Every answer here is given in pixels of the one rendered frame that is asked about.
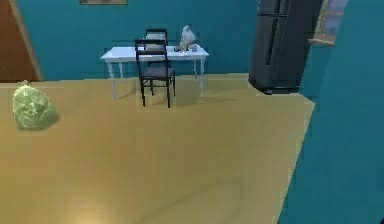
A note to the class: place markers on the black chair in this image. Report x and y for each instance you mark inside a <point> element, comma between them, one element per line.
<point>156,71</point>
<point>156,34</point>

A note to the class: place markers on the small grey cup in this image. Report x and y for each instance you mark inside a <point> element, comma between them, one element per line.
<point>194,48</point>

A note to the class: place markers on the grey statue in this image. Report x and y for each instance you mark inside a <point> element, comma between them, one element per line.
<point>186,37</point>

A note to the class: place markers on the white table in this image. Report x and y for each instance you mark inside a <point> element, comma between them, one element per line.
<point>125,53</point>

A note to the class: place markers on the black fridge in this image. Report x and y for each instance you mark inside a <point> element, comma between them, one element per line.
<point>283,46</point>

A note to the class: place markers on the green lettuce head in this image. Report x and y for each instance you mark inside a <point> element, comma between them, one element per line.
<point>32,106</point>

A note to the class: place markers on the wooden framed window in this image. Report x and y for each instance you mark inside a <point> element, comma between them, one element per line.
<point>328,23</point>

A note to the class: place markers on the brown room door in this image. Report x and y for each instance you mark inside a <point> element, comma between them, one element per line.
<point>13,43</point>

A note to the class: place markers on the framed wall picture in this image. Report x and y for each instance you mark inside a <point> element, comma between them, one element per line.
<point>103,1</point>

